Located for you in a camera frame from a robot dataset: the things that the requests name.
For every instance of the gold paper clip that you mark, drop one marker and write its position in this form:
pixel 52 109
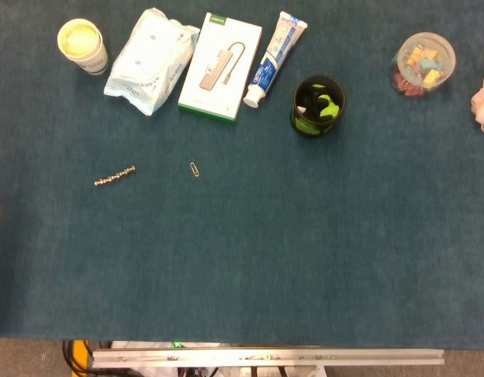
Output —
pixel 195 169

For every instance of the white wet wipes pack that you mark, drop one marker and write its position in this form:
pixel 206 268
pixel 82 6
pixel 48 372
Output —
pixel 149 63

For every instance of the yellow base part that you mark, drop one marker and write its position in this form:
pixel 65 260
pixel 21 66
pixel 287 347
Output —
pixel 81 355

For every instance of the white paper cup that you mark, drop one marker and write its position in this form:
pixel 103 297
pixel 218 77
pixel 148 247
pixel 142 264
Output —
pixel 83 45

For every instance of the blue table cloth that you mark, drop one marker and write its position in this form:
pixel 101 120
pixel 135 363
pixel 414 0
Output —
pixel 242 235

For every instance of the white green hub box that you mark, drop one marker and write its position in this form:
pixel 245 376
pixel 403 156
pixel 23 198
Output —
pixel 220 68

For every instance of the white blue toothpaste tube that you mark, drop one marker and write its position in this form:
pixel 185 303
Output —
pixel 271 63

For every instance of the black mesh pen holder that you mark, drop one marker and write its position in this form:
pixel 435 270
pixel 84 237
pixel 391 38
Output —
pixel 318 107

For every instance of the clear jar of binder clips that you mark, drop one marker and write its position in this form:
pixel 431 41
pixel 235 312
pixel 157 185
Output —
pixel 422 64

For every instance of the aluminium frame rail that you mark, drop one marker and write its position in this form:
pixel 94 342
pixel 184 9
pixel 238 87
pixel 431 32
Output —
pixel 265 357

